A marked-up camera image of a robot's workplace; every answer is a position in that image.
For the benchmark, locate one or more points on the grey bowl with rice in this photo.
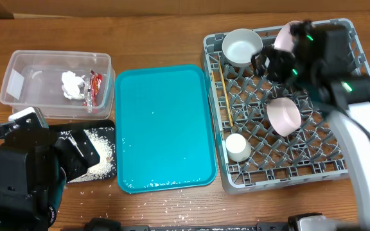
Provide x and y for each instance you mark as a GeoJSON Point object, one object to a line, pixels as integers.
{"type": "Point", "coordinates": [240, 45]}

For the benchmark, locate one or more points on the black tray bin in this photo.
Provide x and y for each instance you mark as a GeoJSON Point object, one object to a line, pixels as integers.
{"type": "Point", "coordinates": [84, 125]}

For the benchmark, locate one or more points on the small pink bowl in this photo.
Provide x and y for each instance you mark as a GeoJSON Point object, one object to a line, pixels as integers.
{"type": "Point", "coordinates": [284, 116]}

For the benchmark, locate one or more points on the teal serving tray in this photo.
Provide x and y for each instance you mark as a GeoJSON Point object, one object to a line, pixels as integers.
{"type": "Point", "coordinates": [164, 135]}

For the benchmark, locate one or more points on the clear plastic bin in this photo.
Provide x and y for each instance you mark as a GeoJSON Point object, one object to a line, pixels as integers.
{"type": "Point", "coordinates": [33, 79]}

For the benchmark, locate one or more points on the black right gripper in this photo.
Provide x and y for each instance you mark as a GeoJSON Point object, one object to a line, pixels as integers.
{"type": "Point", "coordinates": [281, 64]}

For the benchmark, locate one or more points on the white cup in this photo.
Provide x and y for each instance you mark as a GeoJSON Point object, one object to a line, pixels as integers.
{"type": "Point", "coordinates": [238, 148]}

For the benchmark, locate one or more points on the large white plate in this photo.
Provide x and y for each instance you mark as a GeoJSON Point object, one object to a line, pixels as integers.
{"type": "Point", "coordinates": [284, 40]}

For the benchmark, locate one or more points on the red silver snack wrapper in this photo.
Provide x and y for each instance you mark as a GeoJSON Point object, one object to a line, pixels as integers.
{"type": "Point", "coordinates": [92, 88]}

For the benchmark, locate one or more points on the white napkin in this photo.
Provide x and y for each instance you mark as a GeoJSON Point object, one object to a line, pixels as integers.
{"type": "Point", "coordinates": [72, 84]}

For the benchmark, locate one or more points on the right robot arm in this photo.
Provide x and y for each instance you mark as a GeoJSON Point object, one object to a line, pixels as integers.
{"type": "Point", "coordinates": [318, 62]}

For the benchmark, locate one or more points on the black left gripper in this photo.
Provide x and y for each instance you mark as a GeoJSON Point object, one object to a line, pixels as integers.
{"type": "Point", "coordinates": [78, 163]}

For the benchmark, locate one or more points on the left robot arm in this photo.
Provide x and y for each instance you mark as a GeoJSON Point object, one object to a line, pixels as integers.
{"type": "Point", "coordinates": [35, 165]}

